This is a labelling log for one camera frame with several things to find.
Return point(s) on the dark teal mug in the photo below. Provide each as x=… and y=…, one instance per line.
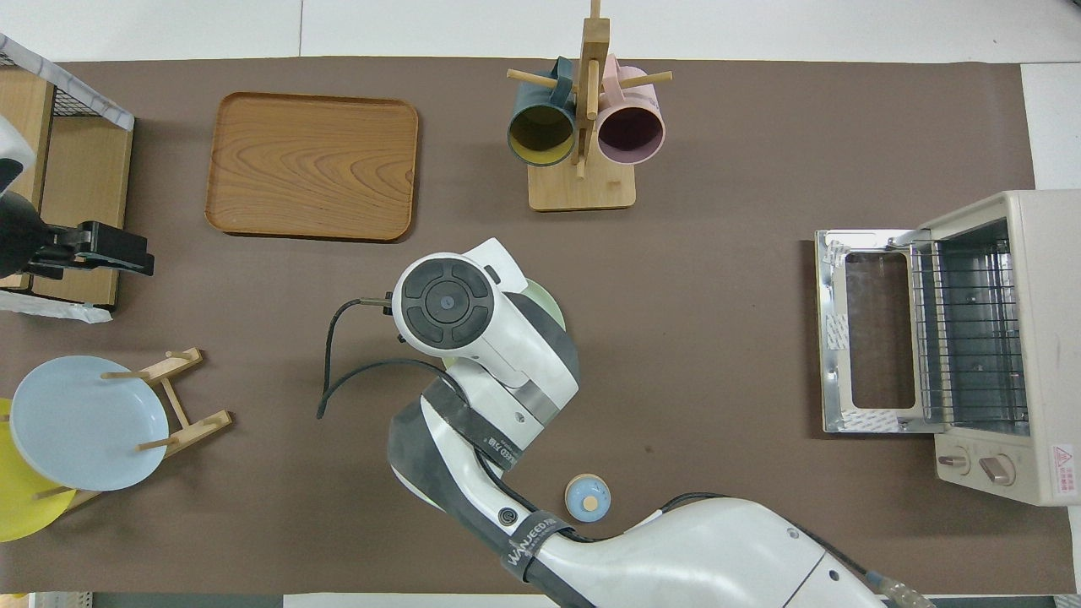
x=540, y=135

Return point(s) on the light green plate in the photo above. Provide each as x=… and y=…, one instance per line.
x=547, y=306

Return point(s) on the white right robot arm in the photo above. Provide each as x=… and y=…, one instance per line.
x=718, y=549

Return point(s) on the wooden mug tree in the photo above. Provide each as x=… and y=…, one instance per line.
x=583, y=190

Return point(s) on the brown wooden tray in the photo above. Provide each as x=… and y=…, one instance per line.
x=312, y=165

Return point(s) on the small oven control knob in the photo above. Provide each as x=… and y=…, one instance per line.
x=954, y=461

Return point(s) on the light blue plate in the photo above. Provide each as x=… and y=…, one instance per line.
x=80, y=422

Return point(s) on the yellow plate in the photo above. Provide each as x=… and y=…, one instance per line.
x=21, y=507

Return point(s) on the large oven control knob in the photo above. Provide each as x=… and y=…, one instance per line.
x=998, y=469

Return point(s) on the beige toaster oven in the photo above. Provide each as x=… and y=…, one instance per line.
x=1047, y=338

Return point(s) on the wooden plate rack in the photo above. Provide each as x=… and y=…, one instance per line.
x=181, y=414

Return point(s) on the brown table mat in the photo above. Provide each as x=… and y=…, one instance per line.
x=718, y=338

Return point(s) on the glass oven door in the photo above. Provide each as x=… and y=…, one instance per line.
x=832, y=338

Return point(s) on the pink mug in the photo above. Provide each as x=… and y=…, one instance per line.
x=629, y=135

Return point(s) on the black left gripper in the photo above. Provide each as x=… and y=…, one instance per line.
x=21, y=241

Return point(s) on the blue jar with wooden knob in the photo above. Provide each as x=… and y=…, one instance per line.
x=587, y=500

